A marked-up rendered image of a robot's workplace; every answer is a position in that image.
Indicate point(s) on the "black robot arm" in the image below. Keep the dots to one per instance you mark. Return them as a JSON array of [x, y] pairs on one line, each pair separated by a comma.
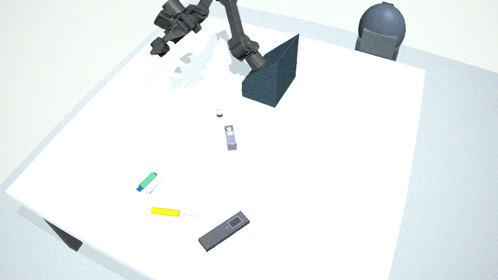
[[240, 45]]

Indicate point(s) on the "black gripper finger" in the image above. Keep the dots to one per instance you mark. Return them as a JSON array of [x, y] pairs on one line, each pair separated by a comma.
[[157, 48], [177, 31]]

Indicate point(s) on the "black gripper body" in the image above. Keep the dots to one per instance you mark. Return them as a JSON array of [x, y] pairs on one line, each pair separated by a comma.
[[186, 22]]

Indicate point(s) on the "yellow-handled screwdriver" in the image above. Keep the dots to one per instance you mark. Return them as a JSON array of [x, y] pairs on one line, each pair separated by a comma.
[[169, 212]]

